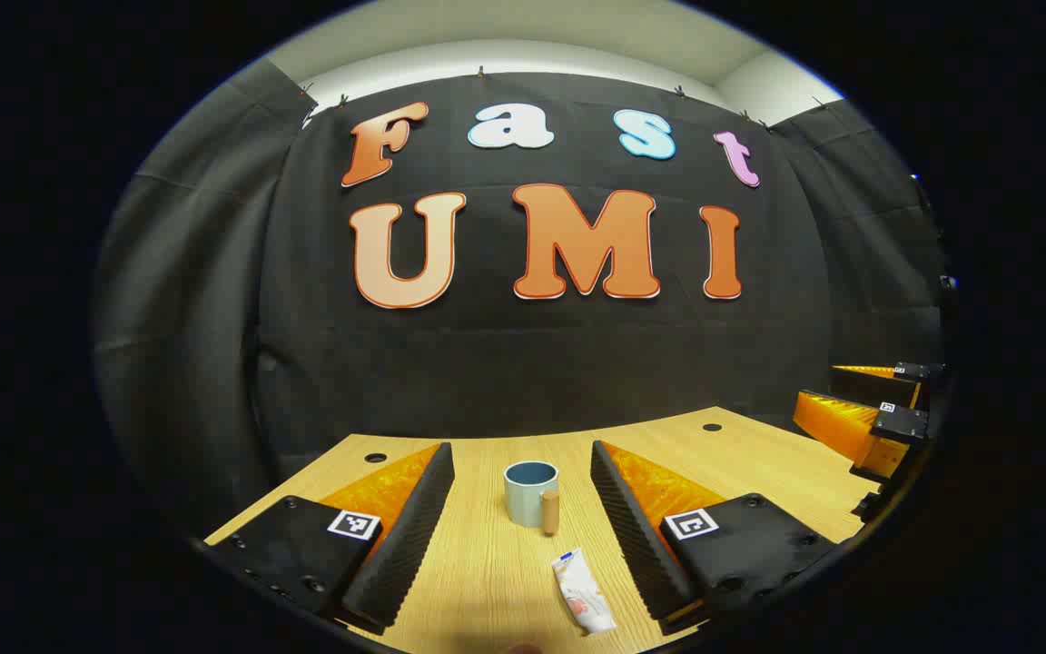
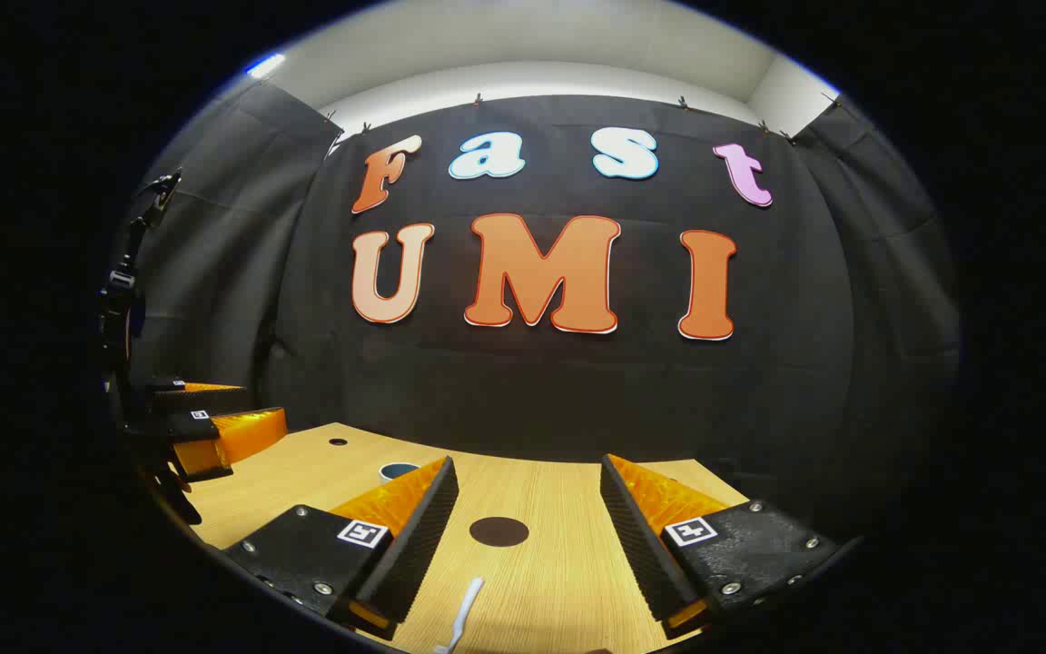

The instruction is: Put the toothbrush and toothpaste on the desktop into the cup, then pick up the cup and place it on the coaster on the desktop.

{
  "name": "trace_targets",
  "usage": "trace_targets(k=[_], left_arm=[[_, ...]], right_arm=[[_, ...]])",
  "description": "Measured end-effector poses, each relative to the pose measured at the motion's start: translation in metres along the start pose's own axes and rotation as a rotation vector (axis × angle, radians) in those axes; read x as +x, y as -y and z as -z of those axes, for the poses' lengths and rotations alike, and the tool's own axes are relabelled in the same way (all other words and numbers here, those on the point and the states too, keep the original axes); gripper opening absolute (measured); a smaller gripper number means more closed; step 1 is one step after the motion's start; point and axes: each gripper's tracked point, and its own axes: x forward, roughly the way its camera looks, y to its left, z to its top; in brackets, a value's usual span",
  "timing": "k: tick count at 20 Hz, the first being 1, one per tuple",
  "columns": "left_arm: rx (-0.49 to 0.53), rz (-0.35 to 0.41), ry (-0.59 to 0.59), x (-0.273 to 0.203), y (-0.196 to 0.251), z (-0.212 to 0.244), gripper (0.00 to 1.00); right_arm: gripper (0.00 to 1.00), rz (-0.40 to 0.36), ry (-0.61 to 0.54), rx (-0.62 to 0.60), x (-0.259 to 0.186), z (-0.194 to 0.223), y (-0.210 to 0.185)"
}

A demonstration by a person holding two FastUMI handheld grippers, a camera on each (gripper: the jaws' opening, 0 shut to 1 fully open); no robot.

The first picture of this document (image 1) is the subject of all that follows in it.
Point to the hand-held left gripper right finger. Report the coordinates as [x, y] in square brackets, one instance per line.
[636, 536]

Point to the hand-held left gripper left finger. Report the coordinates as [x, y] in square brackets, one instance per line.
[405, 536]

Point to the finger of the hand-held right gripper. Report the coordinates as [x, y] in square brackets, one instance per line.
[886, 380]
[850, 427]

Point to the white toothpaste tube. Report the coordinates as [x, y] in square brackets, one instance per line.
[584, 595]

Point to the wooden desktop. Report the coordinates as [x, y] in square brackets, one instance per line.
[496, 581]

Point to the dark grey side curtain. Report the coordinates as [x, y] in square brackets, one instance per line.
[187, 318]
[877, 245]

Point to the black backdrop cloth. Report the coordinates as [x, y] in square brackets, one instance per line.
[523, 363]

